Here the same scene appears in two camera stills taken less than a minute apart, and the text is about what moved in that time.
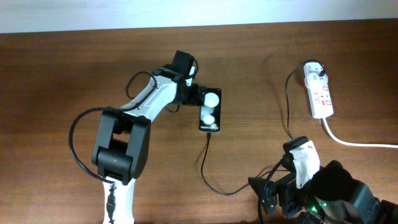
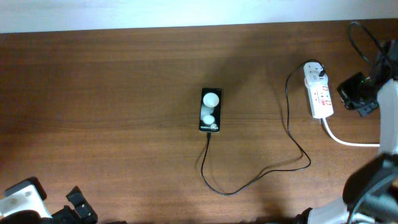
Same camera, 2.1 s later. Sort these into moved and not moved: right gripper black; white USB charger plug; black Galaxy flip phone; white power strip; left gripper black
Moved: left gripper black; right gripper black
Not moved: white power strip; black Galaxy flip phone; white USB charger plug
